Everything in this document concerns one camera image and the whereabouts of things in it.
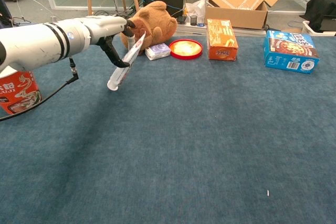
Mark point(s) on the orange cracker box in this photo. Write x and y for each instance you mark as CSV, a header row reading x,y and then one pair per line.
x,y
220,40

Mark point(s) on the white toothpaste tube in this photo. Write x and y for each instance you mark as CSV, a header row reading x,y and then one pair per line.
x,y
118,79

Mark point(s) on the black cloth covered object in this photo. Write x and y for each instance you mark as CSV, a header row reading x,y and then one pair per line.
x,y
320,9

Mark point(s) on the purple tissue pack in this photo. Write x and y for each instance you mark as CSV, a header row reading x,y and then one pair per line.
x,y
157,51

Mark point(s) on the open brown cardboard box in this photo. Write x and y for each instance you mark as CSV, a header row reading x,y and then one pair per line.
x,y
236,15

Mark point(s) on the blue table cloth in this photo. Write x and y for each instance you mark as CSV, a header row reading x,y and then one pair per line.
x,y
183,142

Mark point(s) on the blue cookie box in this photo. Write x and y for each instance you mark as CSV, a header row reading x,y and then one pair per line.
x,y
288,53

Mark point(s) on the brown capybara plush toy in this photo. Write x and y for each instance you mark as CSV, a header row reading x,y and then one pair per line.
x,y
157,22

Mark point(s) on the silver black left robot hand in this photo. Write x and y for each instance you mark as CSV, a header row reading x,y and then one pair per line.
x,y
107,28

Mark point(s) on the red paper noodle cup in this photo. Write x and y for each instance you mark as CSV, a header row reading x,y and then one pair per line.
x,y
21,93

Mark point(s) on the red round lid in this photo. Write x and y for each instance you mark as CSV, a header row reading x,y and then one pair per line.
x,y
186,49

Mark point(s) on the dark blue grey machine base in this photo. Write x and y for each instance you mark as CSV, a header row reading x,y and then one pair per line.
x,y
4,6

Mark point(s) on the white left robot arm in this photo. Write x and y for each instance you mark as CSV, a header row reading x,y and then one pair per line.
x,y
39,43

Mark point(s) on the black mesh pen holder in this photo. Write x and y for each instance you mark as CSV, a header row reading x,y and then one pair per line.
x,y
193,21

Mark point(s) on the white plastic bin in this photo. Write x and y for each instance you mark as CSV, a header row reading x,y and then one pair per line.
x,y
305,28

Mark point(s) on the white plastic bag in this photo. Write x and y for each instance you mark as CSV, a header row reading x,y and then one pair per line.
x,y
197,7

